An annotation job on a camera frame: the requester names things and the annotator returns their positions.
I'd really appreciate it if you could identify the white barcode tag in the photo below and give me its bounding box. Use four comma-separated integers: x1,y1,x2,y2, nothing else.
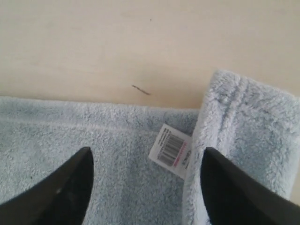
149,124,192,179

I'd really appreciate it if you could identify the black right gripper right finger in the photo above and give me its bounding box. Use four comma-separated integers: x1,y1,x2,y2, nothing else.
201,148,300,225

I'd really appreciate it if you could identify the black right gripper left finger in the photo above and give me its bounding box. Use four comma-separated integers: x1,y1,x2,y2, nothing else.
0,147,94,225

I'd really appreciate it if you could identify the light blue terry towel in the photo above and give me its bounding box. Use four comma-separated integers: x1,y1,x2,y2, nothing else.
0,71,300,225

